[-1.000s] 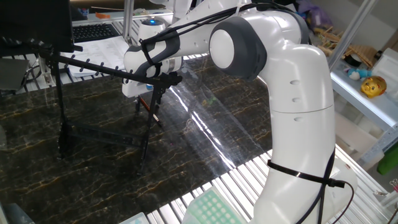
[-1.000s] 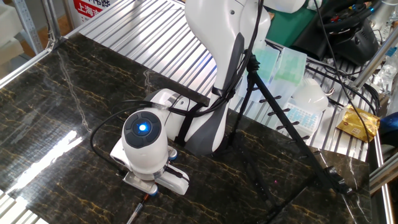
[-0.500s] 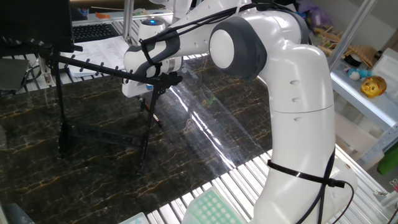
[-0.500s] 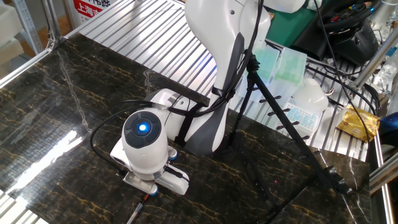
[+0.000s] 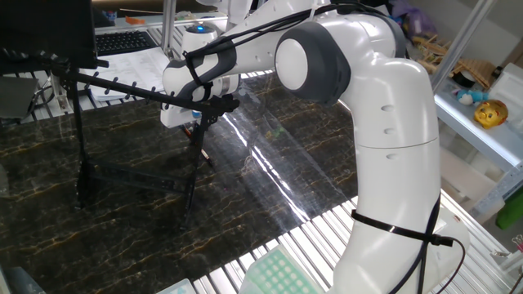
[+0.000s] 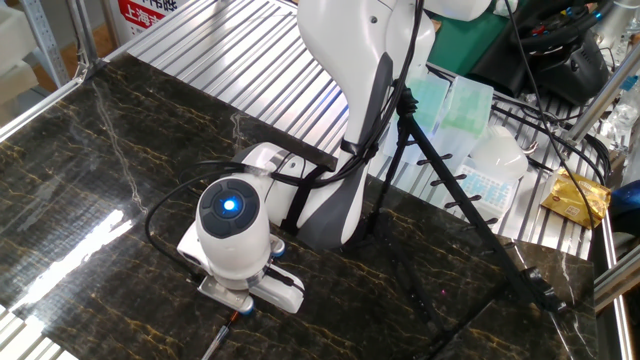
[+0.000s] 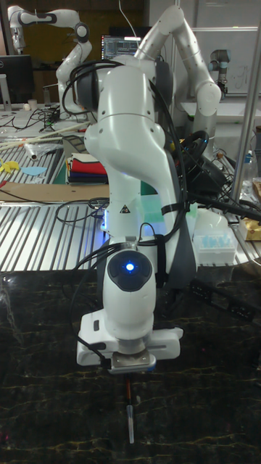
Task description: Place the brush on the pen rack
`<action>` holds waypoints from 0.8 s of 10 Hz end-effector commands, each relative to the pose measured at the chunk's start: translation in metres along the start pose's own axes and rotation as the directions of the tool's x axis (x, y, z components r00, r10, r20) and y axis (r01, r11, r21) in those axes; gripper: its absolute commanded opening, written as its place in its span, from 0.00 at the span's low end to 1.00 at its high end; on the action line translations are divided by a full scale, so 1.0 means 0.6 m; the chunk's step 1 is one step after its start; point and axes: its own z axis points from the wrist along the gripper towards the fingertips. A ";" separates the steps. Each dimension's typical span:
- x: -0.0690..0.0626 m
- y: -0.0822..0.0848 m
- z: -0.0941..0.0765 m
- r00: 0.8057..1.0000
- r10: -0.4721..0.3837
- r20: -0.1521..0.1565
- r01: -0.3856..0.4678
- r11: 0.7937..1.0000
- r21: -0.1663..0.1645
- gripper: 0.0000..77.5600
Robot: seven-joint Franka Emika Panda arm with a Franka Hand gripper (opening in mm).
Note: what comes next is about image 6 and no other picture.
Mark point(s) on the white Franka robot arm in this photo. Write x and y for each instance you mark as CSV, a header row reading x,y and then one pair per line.
x,y
230,245

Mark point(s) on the black tripod stand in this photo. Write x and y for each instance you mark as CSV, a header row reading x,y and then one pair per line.
x,y
474,184

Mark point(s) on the silver wrist camera blue ends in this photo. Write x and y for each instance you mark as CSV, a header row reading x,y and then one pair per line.
x,y
225,294

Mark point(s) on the red white sign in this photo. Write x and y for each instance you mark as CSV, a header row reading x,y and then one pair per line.
x,y
145,17

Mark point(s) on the grey metal shelf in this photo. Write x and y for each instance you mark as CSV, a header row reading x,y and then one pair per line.
x,y
45,45

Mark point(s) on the white foam box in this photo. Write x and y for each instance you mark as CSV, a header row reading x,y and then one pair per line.
x,y
15,55

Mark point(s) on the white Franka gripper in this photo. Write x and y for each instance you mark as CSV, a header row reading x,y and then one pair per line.
x,y
285,292

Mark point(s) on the green cutting mat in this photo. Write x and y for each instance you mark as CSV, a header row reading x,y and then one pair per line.
x,y
460,45

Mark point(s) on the blue round object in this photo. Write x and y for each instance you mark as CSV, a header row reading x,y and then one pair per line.
x,y
627,207

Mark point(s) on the aluminium frame post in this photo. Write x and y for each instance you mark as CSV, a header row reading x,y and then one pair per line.
x,y
600,95
82,35

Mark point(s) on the clear plastic bag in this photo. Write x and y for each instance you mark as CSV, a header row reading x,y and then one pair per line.
x,y
622,115

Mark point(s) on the black steering wheel controller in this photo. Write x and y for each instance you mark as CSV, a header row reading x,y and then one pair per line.
x,y
565,65

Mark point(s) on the gold foil packet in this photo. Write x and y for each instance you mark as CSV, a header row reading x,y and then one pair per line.
x,y
575,200

